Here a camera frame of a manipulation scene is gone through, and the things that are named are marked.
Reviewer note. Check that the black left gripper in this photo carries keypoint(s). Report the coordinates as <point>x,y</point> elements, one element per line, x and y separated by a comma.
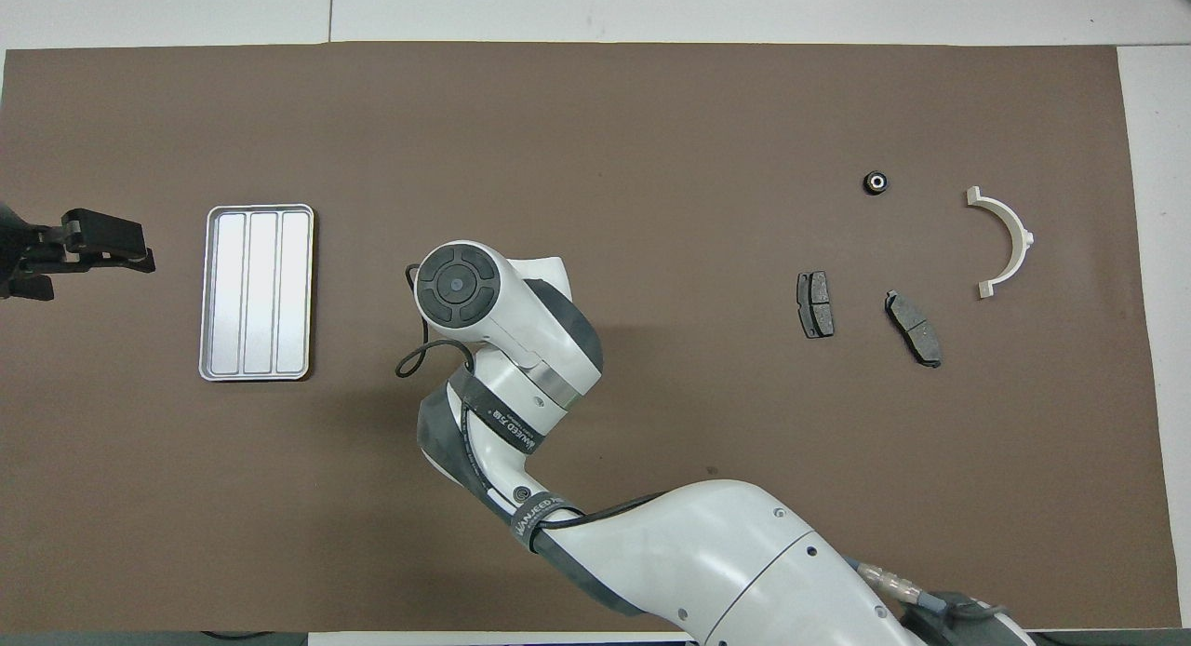
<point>42,250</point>

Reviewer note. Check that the large black bearing gear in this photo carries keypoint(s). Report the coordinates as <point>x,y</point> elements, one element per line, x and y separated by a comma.
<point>875,182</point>

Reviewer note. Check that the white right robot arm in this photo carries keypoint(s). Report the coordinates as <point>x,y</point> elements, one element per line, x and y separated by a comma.
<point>744,553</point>

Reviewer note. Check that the silver metal tray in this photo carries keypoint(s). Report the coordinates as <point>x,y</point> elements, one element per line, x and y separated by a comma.
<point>257,292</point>

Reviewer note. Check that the brown table mat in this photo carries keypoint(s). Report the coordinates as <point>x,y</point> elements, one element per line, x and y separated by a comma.
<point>651,162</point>

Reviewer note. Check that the dark grey brake pad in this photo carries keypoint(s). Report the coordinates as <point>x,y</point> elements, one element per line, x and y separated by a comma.
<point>816,303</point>
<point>914,328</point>

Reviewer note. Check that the white semicircular plastic bracket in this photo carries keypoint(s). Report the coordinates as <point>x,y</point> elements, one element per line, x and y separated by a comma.
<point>1014,232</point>

